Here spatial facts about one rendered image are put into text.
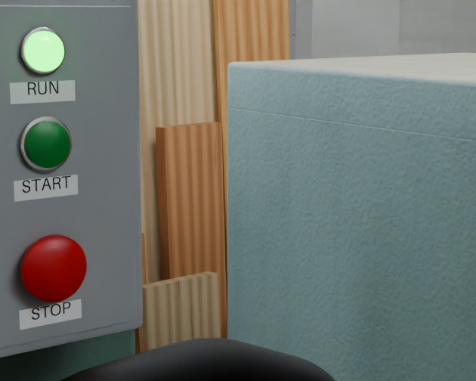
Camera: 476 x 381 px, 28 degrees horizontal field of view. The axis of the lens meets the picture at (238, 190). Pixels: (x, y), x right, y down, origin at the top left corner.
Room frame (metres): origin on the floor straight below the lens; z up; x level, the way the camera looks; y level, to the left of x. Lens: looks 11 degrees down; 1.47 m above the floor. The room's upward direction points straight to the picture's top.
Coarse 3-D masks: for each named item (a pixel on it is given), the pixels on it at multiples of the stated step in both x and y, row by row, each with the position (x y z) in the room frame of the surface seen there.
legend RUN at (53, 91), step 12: (12, 84) 0.40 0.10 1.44; (24, 84) 0.40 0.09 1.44; (36, 84) 0.41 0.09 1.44; (48, 84) 0.41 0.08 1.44; (60, 84) 0.41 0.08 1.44; (72, 84) 0.42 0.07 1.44; (12, 96) 0.40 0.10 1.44; (24, 96) 0.40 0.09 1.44; (36, 96) 0.41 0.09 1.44; (48, 96) 0.41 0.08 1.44; (60, 96) 0.41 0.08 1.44; (72, 96) 0.42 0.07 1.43
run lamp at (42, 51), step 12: (24, 36) 0.40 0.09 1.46; (36, 36) 0.40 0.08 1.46; (48, 36) 0.40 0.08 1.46; (24, 48) 0.40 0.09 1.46; (36, 48) 0.40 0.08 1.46; (48, 48) 0.40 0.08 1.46; (60, 48) 0.41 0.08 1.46; (24, 60) 0.40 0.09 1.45; (36, 60) 0.40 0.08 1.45; (48, 60) 0.40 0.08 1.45; (60, 60) 0.41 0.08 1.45; (36, 72) 0.41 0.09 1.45; (48, 72) 0.41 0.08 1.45
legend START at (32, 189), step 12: (24, 180) 0.40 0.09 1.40; (36, 180) 0.41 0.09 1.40; (48, 180) 0.41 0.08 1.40; (60, 180) 0.41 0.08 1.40; (72, 180) 0.42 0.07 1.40; (24, 192) 0.40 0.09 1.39; (36, 192) 0.41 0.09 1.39; (48, 192) 0.41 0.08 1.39; (60, 192) 0.41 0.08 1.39; (72, 192) 0.42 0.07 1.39
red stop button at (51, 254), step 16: (48, 240) 0.40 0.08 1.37; (64, 240) 0.40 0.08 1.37; (32, 256) 0.40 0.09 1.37; (48, 256) 0.40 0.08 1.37; (64, 256) 0.40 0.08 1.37; (80, 256) 0.41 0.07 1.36; (32, 272) 0.39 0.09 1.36; (48, 272) 0.40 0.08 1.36; (64, 272) 0.40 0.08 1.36; (80, 272) 0.41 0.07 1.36; (32, 288) 0.40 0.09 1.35; (48, 288) 0.40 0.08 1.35; (64, 288) 0.40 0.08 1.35
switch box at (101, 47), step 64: (0, 0) 0.40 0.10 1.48; (64, 0) 0.42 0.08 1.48; (128, 0) 0.44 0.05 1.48; (0, 64) 0.40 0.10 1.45; (64, 64) 0.42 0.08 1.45; (128, 64) 0.43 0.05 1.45; (0, 128) 0.40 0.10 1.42; (128, 128) 0.43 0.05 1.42; (0, 192) 0.40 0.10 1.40; (128, 192) 0.43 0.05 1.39; (0, 256) 0.40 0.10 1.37; (128, 256) 0.43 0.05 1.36; (0, 320) 0.40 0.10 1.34; (128, 320) 0.43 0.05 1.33
